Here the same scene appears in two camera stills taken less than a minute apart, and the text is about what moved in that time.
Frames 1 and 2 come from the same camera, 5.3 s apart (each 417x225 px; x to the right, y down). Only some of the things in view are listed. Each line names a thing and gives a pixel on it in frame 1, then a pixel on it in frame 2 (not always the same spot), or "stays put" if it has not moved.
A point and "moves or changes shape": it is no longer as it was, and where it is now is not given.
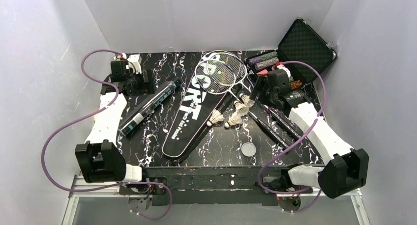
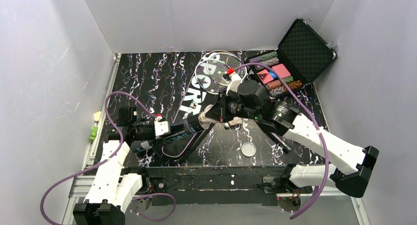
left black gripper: x=148 y=81 to x=147 y=132
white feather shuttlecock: x=235 y=119 stays put
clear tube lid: x=248 y=149 stays put
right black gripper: x=260 y=85 to x=222 y=108
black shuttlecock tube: x=127 y=126 to x=193 y=124
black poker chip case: x=303 y=53 stays put
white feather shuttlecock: x=216 y=117 moves or changes shape
